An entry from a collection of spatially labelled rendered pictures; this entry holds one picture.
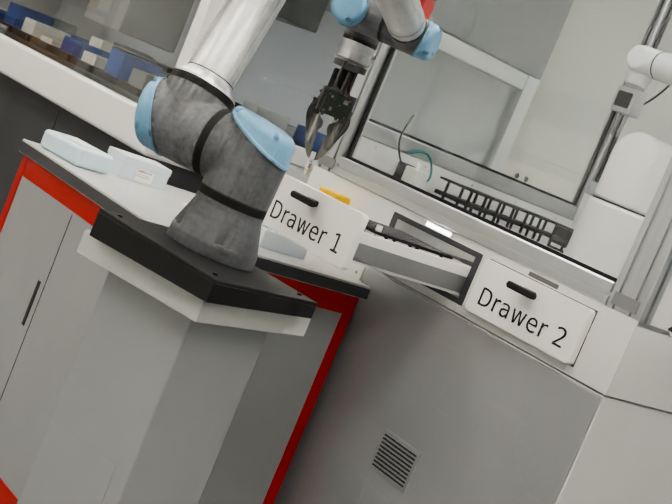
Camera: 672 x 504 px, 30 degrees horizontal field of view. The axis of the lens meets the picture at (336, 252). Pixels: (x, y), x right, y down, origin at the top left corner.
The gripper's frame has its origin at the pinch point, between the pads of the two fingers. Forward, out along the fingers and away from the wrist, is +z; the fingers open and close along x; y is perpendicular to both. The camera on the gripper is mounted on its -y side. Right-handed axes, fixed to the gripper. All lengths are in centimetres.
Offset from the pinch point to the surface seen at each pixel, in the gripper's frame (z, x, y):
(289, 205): 10.8, -1.6, 17.2
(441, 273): 11.9, 31.5, 18.4
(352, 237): 10.4, 10.3, 34.5
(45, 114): 24, -70, -109
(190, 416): 43, -7, 69
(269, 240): 20.6, -1.7, 1.3
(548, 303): 8, 49, 35
